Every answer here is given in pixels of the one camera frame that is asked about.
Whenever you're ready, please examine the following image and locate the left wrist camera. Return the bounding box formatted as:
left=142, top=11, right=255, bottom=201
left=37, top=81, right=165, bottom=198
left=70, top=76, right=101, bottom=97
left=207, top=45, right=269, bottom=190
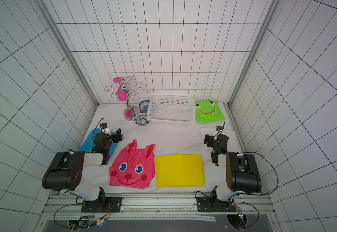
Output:
left=100, top=123, right=111, bottom=135

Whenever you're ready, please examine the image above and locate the blue patterned bowl rear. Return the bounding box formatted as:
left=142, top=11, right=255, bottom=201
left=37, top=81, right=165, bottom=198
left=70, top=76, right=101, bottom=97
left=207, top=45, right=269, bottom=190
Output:
left=139, top=100, right=150, bottom=113

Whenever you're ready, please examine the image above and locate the pink rabbit raincoat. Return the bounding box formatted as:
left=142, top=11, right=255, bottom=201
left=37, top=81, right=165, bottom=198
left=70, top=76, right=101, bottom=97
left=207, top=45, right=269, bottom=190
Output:
left=109, top=140, right=156, bottom=189

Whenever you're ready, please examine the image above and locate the left base cable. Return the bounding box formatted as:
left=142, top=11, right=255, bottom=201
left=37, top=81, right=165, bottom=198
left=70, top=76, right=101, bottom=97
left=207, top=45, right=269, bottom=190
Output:
left=53, top=202, right=112, bottom=230

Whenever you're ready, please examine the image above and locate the aluminium mounting rail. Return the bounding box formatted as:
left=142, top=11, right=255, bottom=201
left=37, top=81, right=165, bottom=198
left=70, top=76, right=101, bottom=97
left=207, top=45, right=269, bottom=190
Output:
left=40, top=192, right=276, bottom=225

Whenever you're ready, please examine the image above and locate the blue folded raincoat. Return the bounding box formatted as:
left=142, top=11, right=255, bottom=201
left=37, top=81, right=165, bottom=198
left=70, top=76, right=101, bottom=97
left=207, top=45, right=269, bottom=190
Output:
left=79, top=128, right=118, bottom=165

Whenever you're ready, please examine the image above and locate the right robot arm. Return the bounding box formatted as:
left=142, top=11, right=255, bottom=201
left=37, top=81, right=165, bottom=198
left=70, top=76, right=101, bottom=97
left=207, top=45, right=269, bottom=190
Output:
left=203, top=133, right=262, bottom=204

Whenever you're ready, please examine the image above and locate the white plastic basket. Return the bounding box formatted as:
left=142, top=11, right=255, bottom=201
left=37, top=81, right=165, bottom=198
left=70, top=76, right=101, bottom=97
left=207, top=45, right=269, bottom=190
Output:
left=147, top=95, right=196, bottom=127

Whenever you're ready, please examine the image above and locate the blue patterned bowl front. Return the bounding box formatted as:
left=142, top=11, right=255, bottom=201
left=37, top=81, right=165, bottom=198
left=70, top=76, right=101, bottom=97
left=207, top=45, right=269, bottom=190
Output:
left=134, top=112, right=150, bottom=126

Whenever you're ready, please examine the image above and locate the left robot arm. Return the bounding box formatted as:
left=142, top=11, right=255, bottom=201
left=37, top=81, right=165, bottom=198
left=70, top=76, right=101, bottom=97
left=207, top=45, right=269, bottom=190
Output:
left=42, top=129, right=123, bottom=212

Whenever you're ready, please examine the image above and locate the base cable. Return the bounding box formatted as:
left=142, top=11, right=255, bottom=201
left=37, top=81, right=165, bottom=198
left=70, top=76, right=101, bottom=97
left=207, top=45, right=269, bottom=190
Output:
left=53, top=202, right=112, bottom=230
left=237, top=151, right=279, bottom=195

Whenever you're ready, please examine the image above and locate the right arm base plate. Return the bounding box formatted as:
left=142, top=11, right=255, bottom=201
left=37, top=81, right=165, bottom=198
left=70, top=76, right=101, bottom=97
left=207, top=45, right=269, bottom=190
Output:
left=196, top=196, right=237, bottom=213

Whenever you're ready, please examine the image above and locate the yellow raincoat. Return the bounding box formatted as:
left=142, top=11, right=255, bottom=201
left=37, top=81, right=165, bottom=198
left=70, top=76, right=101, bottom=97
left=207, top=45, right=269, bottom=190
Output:
left=156, top=154, right=205, bottom=188

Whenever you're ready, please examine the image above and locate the green frog raincoat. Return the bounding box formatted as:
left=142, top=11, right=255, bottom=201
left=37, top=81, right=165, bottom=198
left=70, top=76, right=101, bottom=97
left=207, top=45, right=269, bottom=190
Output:
left=195, top=101, right=226, bottom=124

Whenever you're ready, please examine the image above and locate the right base cable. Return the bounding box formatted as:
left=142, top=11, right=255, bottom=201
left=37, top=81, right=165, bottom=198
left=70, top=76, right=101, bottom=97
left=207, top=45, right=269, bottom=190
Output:
left=237, top=151, right=279, bottom=195

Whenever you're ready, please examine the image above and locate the silver cup holder stand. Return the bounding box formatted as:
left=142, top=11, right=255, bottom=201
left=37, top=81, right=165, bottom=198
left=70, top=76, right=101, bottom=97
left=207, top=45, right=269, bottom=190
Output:
left=104, top=76, right=142, bottom=121

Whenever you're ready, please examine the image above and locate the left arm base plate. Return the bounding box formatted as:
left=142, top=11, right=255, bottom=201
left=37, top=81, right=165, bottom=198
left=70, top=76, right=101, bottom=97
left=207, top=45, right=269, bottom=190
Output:
left=81, top=197, right=123, bottom=213

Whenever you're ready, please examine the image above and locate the pink cup on stand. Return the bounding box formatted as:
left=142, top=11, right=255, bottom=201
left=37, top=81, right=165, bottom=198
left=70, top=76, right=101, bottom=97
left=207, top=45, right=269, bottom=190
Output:
left=113, top=77, right=128, bottom=102

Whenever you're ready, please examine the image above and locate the blue patterned bowl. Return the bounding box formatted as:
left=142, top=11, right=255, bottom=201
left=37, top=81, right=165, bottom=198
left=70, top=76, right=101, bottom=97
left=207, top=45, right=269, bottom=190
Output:
left=134, top=112, right=150, bottom=126
left=139, top=100, right=150, bottom=113

